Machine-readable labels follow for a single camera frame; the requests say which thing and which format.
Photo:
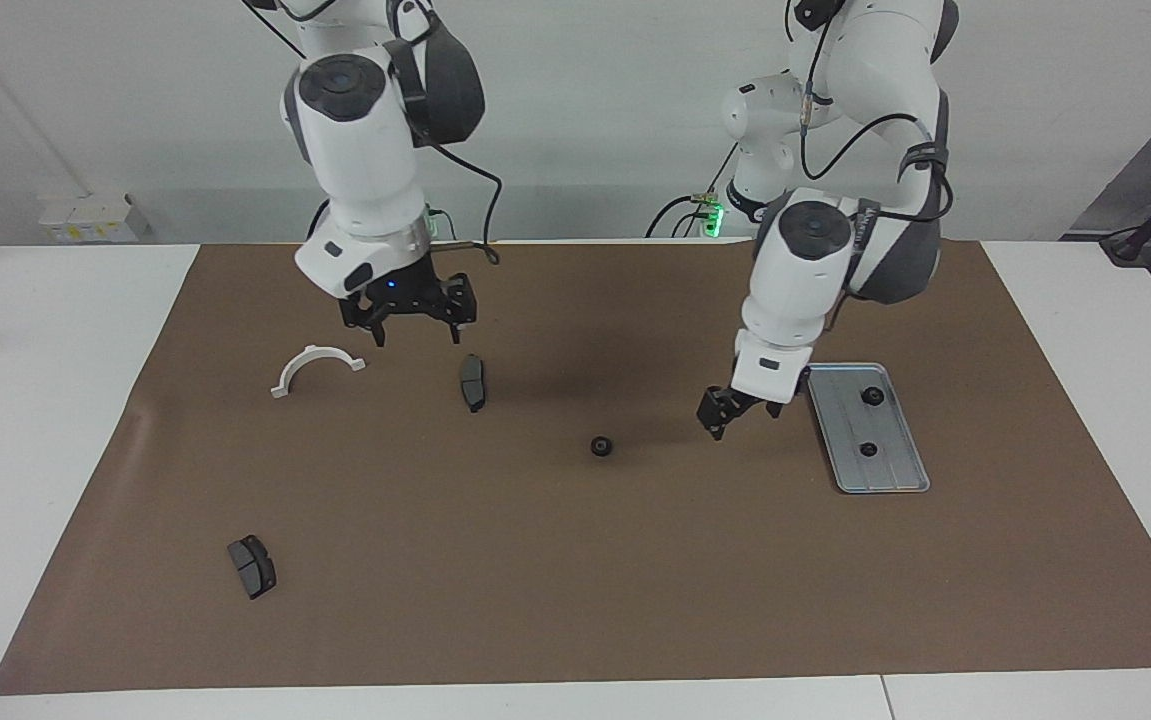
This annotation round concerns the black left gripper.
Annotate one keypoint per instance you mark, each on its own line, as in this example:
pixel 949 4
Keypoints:
pixel 727 403

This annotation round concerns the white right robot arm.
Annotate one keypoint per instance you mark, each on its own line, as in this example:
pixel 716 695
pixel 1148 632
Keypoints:
pixel 355 150

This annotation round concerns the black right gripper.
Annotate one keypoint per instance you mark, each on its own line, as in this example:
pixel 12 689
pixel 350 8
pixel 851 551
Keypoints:
pixel 410 295

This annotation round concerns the single grey brake pad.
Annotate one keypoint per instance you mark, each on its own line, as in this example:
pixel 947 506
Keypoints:
pixel 473 380

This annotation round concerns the silver metal tray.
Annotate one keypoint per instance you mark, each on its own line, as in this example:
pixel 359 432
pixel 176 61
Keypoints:
pixel 895 470

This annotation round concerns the stacked grey brake pads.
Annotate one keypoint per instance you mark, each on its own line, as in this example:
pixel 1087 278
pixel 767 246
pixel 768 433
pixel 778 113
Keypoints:
pixel 255 570

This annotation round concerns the brown table mat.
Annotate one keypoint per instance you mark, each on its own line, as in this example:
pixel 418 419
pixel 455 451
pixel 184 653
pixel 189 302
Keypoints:
pixel 575 560

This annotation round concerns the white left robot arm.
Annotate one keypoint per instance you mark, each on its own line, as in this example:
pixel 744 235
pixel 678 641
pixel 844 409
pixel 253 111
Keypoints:
pixel 805 280

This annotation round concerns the small black bearing gear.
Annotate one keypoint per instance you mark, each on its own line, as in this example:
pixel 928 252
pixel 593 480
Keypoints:
pixel 873 396
pixel 868 449
pixel 602 446

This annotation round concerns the white semicircular plastic bracket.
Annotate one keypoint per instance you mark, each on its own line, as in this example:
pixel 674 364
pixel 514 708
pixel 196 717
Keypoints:
pixel 313 351

